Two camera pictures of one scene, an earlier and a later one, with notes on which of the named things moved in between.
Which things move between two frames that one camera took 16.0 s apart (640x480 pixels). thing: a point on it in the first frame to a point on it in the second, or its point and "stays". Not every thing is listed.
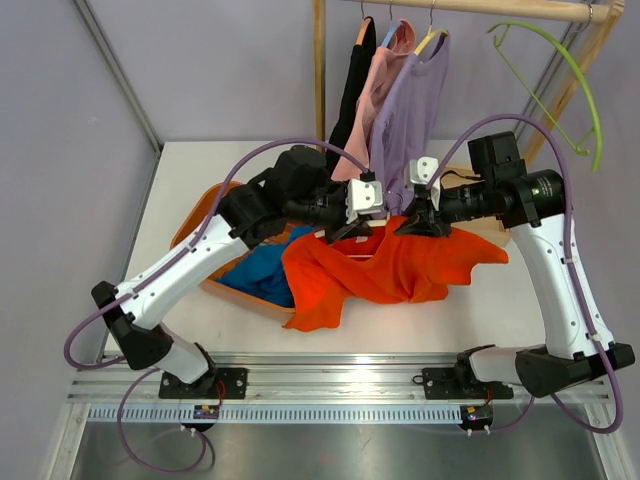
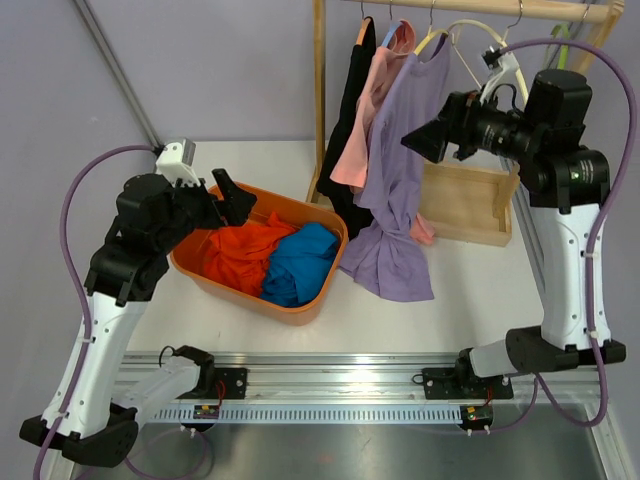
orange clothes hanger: (365, 24) stays
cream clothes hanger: (371, 223) to (503, 41)
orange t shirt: (378, 266) to (236, 257)
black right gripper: (425, 208) to (457, 123)
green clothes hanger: (597, 129) to (561, 31)
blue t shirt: (262, 274) to (301, 267)
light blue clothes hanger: (393, 27) stays
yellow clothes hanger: (431, 33) stays
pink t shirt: (387, 63) stays
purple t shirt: (407, 116) stays
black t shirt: (355, 76) stays
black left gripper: (357, 228) to (234, 210)
